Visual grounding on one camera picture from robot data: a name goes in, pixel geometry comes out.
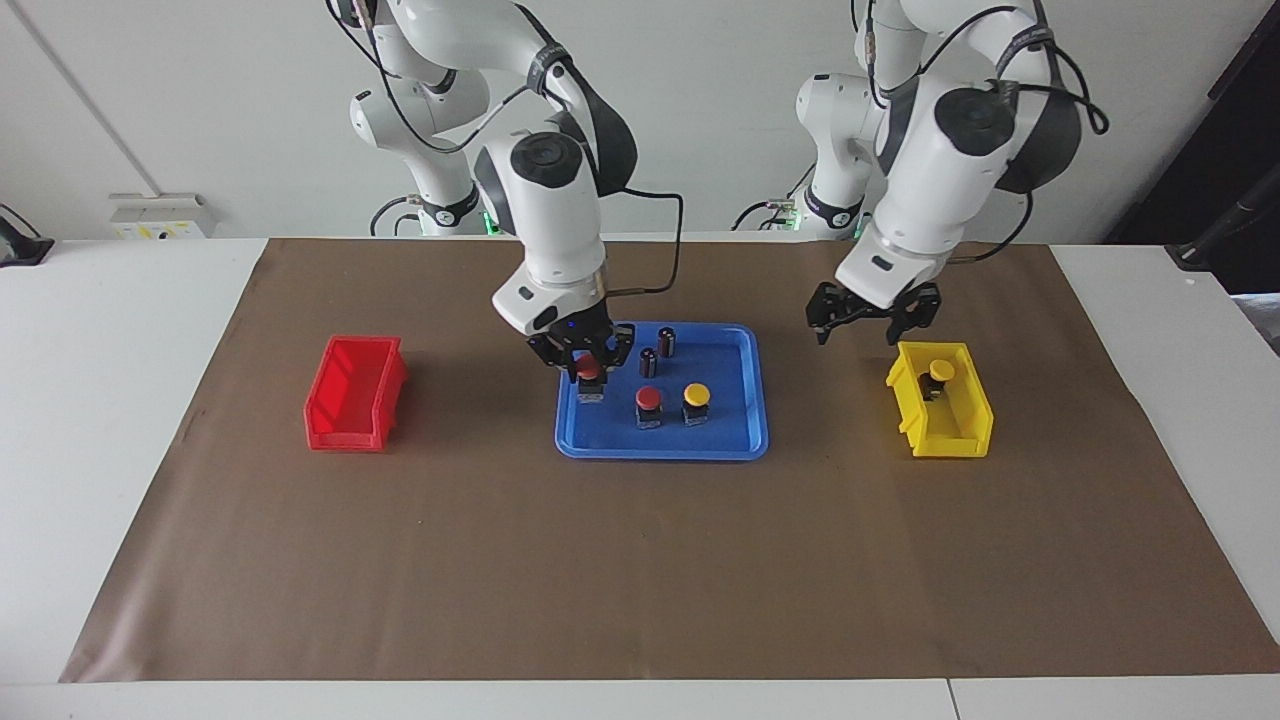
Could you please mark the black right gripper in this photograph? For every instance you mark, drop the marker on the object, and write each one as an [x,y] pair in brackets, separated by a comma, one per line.
[580,335]

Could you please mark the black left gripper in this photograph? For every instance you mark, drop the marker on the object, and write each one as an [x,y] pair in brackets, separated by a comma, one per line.
[880,312]

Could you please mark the red push button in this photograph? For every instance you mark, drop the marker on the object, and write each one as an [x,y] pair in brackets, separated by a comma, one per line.
[648,398]
[590,390]

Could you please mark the yellow push button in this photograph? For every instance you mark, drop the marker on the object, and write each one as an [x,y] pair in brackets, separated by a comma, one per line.
[696,395]
[940,370]

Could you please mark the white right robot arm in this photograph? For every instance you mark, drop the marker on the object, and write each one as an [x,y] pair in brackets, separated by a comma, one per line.
[550,220]

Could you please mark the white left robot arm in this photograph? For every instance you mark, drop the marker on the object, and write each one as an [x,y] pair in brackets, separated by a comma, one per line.
[930,200]

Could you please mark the blue plastic tray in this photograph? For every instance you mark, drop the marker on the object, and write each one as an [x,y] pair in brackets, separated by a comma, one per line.
[610,435]

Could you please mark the black cylindrical capacitor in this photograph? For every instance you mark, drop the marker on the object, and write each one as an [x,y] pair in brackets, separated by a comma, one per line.
[648,362]
[666,342]

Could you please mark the yellow plastic bin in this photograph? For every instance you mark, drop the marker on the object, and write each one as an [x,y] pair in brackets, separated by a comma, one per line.
[950,445]

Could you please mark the brown paper mat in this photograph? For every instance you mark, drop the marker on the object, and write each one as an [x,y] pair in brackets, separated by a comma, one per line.
[640,560]

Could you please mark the red plastic bin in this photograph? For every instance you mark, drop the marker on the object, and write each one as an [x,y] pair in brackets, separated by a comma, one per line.
[345,435]

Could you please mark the black stand pole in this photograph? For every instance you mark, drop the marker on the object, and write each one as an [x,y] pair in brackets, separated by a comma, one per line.
[1215,235]

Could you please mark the black background board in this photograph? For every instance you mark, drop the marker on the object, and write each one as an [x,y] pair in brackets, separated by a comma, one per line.
[1220,150]

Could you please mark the grey silver object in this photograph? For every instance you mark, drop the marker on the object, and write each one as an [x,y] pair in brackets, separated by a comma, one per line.
[1262,320]

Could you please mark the black device on table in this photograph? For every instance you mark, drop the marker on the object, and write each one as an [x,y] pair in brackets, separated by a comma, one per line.
[20,248]

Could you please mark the white wall socket box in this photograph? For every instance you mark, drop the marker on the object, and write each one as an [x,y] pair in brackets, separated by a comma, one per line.
[160,215]

